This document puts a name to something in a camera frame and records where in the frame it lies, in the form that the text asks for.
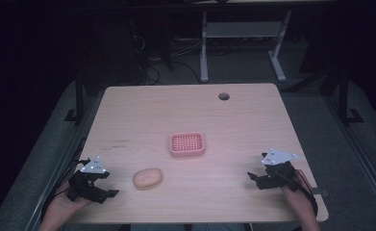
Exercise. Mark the person's left hand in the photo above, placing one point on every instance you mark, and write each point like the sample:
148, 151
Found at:
63, 205

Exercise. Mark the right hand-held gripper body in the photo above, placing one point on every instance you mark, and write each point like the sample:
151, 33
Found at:
280, 176

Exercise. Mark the grey metal rail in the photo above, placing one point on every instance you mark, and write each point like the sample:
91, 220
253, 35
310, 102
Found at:
362, 154
59, 166

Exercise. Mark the black tape strip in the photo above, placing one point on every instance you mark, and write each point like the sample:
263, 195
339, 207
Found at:
319, 192

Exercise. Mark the tan potato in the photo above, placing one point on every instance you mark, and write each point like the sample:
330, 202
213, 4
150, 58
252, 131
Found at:
147, 178

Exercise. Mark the pink soap dish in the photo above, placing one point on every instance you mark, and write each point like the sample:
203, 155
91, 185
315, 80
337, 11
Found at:
187, 144

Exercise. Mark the black metal stand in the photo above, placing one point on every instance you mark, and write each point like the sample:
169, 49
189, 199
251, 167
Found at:
79, 96
344, 96

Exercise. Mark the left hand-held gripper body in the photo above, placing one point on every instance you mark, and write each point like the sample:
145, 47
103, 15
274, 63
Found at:
83, 187

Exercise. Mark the white metal desk frame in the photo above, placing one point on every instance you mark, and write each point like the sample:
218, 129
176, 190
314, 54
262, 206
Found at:
240, 29

